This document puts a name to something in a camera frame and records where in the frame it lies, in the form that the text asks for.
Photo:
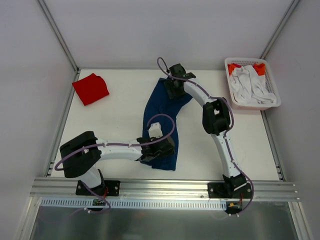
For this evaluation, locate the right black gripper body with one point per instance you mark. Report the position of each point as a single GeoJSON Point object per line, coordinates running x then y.
{"type": "Point", "coordinates": [171, 88]}

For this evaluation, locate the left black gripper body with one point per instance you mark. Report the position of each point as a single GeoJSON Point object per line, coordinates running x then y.
{"type": "Point", "coordinates": [167, 148]}

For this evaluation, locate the blue t shirt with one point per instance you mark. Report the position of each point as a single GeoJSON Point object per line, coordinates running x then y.
{"type": "Point", "coordinates": [160, 108]}

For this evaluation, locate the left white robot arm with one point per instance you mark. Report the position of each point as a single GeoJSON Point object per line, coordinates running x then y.
{"type": "Point", "coordinates": [80, 155]}

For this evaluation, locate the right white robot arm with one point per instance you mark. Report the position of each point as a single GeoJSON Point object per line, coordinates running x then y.
{"type": "Point", "coordinates": [217, 121]}

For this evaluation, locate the white t shirt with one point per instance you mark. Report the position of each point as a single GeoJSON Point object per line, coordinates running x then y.
{"type": "Point", "coordinates": [250, 88]}

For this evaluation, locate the white plastic basket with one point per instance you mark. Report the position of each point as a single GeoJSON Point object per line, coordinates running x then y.
{"type": "Point", "coordinates": [270, 83]}

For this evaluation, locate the folded red t shirt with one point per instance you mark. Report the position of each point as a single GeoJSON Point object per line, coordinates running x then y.
{"type": "Point", "coordinates": [91, 89]}

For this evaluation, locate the orange t shirt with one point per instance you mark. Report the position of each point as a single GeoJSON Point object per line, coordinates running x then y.
{"type": "Point", "coordinates": [259, 68]}

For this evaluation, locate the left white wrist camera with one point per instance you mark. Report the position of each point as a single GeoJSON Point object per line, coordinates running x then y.
{"type": "Point", "coordinates": [155, 131]}

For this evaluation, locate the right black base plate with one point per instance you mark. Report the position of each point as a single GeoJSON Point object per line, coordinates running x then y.
{"type": "Point", "coordinates": [219, 190]}

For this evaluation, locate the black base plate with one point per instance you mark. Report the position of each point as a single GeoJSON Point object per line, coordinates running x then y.
{"type": "Point", "coordinates": [219, 190]}
{"type": "Point", "coordinates": [108, 188]}

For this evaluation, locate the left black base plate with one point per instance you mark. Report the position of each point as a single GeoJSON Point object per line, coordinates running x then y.
{"type": "Point", "coordinates": [108, 188]}

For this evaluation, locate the white slotted cable duct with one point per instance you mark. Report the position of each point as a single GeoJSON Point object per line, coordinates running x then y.
{"type": "Point", "coordinates": [154, 204]}

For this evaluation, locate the aluminium mounting rail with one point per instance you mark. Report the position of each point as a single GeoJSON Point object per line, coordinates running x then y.
{"type": "Point", "coordinates": [157, 189]}

